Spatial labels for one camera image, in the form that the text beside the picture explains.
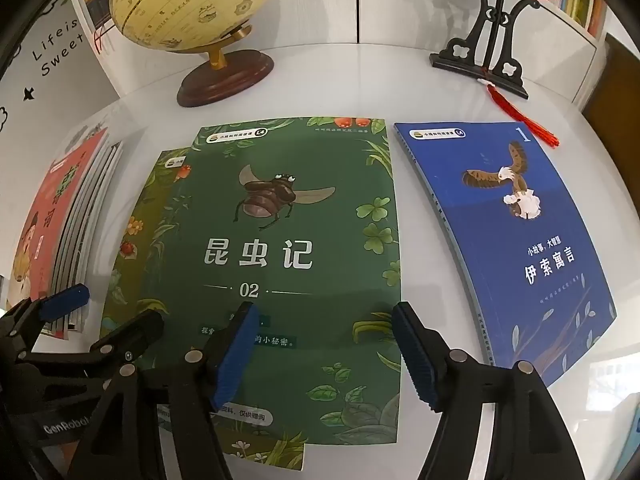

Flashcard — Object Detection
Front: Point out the dark green insect book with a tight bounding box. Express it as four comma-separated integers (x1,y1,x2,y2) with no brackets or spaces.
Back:
140,116,400,445

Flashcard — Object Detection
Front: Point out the stack of books under red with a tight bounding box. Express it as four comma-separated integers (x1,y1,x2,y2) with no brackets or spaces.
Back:
41,138,125,340

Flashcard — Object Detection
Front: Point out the red poetry book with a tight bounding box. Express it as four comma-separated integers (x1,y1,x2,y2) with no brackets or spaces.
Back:
6,126,108,310

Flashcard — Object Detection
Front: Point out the olive green insect book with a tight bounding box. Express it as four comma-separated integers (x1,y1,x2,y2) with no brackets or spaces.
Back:
100,148,305,471

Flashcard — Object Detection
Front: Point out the blue fables book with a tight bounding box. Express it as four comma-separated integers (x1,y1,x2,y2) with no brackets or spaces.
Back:
395,122,617,385

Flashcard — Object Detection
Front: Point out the red tassel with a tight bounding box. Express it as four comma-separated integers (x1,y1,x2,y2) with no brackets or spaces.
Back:
477,78,560,148

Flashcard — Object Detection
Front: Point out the yellow desk globe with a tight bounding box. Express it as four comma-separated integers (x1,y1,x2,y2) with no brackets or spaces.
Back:
108,0,274,107

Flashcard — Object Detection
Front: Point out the brown wooden cabinet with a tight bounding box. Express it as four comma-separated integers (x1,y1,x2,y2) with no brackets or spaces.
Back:
584,35,640,166

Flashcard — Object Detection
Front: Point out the round embroidered fan on stand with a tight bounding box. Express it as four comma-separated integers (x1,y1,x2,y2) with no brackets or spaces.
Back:
430,0,542,99

